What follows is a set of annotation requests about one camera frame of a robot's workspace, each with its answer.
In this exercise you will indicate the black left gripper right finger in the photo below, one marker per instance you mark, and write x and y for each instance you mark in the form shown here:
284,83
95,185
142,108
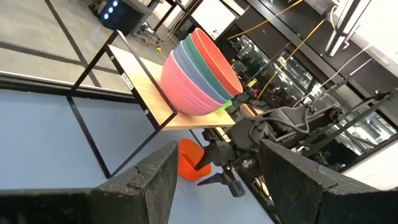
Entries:
311,196

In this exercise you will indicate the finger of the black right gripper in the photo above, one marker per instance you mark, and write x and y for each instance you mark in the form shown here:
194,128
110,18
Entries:
228,180
220,154

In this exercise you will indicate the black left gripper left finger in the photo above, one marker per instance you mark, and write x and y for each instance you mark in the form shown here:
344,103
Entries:
130,199

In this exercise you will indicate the small orange bowl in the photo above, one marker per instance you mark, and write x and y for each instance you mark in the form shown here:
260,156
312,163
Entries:
188,158

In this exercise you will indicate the small lime green bowl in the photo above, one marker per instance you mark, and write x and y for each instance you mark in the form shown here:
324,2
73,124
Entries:
224,106

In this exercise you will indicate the large teal green bowl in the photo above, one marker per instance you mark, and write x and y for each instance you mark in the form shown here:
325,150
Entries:
205,71

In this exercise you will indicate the large red-orange bowl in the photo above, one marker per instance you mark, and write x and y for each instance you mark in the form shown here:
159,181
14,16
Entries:
217,62

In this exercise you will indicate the large blue bowl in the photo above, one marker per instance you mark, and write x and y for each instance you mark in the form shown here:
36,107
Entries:
195,74

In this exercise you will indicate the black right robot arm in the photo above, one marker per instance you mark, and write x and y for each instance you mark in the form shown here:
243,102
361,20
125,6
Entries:
326,118

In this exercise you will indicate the large pink bowl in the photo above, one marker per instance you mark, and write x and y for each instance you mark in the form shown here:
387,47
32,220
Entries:
180,90

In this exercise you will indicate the black box with blue lights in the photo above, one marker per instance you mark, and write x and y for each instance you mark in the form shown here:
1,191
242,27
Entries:
124,15

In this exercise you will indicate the wooden shelf with black frame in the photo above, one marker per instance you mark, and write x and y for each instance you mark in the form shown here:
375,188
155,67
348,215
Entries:
146,84

